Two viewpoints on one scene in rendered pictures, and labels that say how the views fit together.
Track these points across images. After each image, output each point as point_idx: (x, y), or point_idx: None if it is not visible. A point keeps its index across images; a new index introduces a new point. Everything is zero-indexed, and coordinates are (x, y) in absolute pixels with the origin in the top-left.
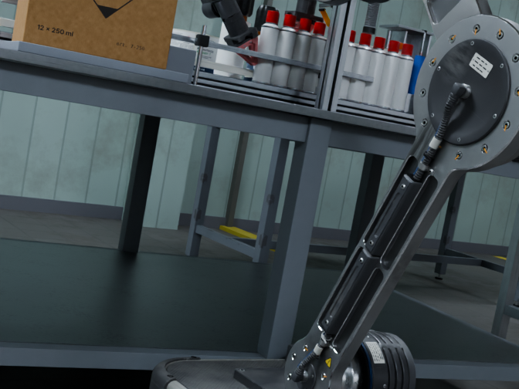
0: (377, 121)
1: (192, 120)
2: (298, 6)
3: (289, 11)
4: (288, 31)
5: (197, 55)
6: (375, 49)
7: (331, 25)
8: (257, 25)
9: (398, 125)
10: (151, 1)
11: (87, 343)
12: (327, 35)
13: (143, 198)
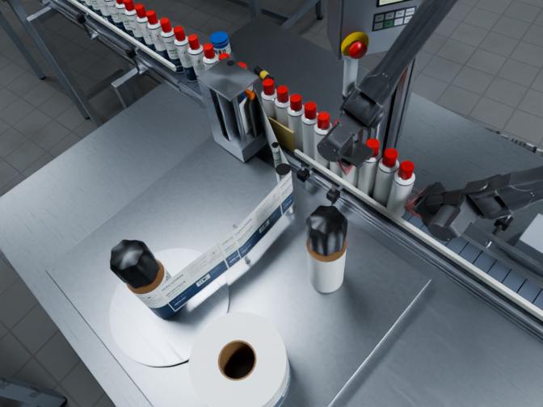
0: (451, 111)
1: None
2: (360, 147)
3: (366, 159)
4: (397, 161)
5: (499, 231)
6: (303, 108)
7: (400, 115)
8: (153, 274)
9: (435, 103)
10: None
11: None
12: (396, 125)
13: None
